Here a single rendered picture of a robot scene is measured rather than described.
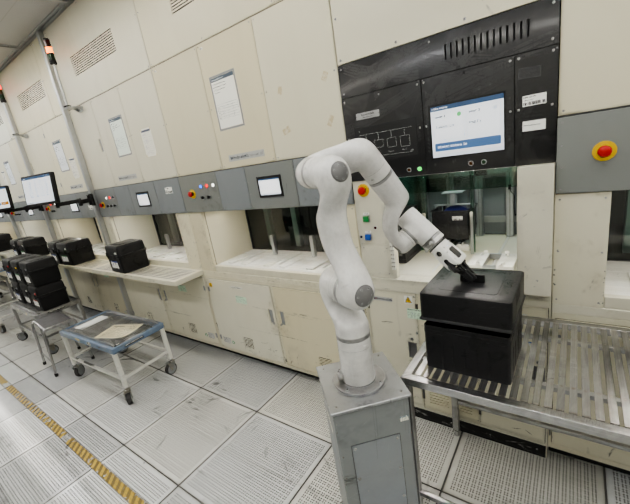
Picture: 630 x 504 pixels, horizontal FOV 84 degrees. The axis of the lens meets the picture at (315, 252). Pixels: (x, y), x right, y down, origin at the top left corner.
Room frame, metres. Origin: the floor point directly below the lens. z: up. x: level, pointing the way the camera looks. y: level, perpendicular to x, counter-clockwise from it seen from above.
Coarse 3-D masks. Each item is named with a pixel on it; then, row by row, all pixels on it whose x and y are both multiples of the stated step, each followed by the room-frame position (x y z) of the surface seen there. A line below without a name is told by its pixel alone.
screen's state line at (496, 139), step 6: (474, 138) 1.48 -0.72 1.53; (480, 138) 1.47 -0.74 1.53; (486, 138) 1.46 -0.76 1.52; (492, 138) 1.44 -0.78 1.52; (498, 138) 1.43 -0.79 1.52; (438, 144) 1.57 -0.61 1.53; (444, 144) 1.56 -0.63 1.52; (450, 144) 1.54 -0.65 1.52; (456, 144) 1.53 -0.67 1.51; (462, 144) 1.51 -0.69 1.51; (468, 144) 1.50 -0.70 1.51; (474, 144) 1.48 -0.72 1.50; (480, 144) 1.47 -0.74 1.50; (486, 144) 1.46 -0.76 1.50; (438, 150) 1.57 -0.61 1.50; (444, 150) 1.56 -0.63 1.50
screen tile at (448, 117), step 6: (438, 114) 1.57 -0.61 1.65; (444, 114) 1.55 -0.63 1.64; (450, 114) 1.54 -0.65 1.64; (462, 114) 1.51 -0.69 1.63; (438, 120) 1.57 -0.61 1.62; (444, 120) 1.55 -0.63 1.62; (450, 120) 1.54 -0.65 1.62; (456, 120) 1.52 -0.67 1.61; (462, 120) 1.51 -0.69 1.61; (456, 126) 1.52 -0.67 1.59; (462, 126) 1.51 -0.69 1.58; (438, 132) 1.57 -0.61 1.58; (444, 132) 1.55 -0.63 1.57; (450, 132) 1.54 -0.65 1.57; (456, 132) 1.52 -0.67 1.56; (462, 132) 1.51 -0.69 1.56; (438, 138) 1.57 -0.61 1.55; (444, 138) 1.56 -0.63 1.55; (450, 138) 1.54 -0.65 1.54
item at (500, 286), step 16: (448, 272) 1.26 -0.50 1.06; (480, 272) 1.21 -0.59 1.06; (496, 272) 1.18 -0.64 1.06; (512, 272) 1.16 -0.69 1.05; (432, 288) 1.13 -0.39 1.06; (448, 288) 1.11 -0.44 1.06; (464, 288) 1.09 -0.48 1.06; (480, 288) 1.07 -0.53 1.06; (496, 288) 1.05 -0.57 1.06; (512, 288) 1.04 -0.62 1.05; (432, 304) 1.09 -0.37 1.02; (448, 304) 1.05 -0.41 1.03; (464, 304) 1.02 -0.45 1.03; (480, 304) 0.99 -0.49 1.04; (496, 304) 0.96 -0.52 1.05; (512, 304) 0.94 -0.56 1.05; (432, 320) 1.09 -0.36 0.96; (448, 320) 1.05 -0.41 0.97; (464, 320) 1.02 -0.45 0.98; (480, 320) 0.99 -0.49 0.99; (496, 320) 0.96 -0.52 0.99; (512, 320) 0.95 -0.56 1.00
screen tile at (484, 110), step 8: (488, 104) 1.45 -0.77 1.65; (472, 112) 1.49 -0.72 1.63; (480, 112) 1.47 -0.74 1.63; (488, 112) 1.45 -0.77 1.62; (496, 112) 1.43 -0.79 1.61; (496, 120) 1.43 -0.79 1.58; (472, 128) 1.49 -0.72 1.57; (480, 128) 1.47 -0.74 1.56; (488, 128) 1.45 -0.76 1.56; (496, 128) 1.43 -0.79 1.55
